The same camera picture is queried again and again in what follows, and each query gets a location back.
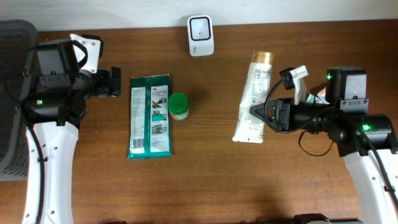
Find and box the pale green wipes packet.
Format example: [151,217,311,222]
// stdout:
[306,94,329,105]

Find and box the white cream tube gold cap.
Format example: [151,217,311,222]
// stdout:
[233,51,274,143]

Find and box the green white tape package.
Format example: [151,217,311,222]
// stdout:
[128,74,172,160]

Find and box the green lid jar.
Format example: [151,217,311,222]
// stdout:
[168,93,189,120]

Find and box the small orange carton box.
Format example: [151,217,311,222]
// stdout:
[317,87,327,102]

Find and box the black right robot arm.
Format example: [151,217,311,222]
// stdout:
[249,66,397,223]

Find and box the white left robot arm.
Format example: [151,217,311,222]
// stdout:
[19,34,121,223]

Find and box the white barcode scanner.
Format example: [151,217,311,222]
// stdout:
[187,15,215,57]

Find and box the grey plastic mesh basket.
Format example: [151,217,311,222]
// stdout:
[1,19,39,181]

